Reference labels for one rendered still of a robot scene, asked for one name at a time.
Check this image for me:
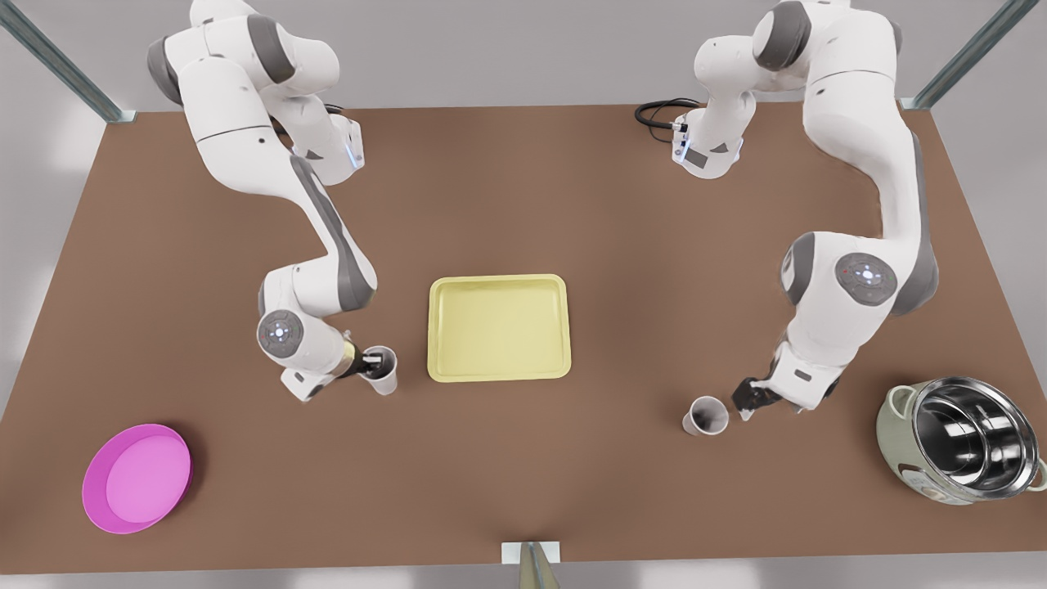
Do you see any white IKEA cup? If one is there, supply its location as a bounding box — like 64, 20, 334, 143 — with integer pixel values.
682, 396, 730, 437
363, 346, 399, 397

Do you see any pale yellow tray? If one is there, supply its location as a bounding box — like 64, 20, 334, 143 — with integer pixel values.
427, 274, 573, 383

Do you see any steel pot with cream body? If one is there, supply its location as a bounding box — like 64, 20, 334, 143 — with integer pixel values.
876, 376, 1047, 506

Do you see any magenta plate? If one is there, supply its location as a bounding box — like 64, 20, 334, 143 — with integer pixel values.
82, 423, 193, 536

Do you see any silver frame post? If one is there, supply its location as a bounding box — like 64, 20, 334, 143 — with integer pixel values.
501, 541, 563, 589
901, 0, 1041, 111
0, 0, 137, 124

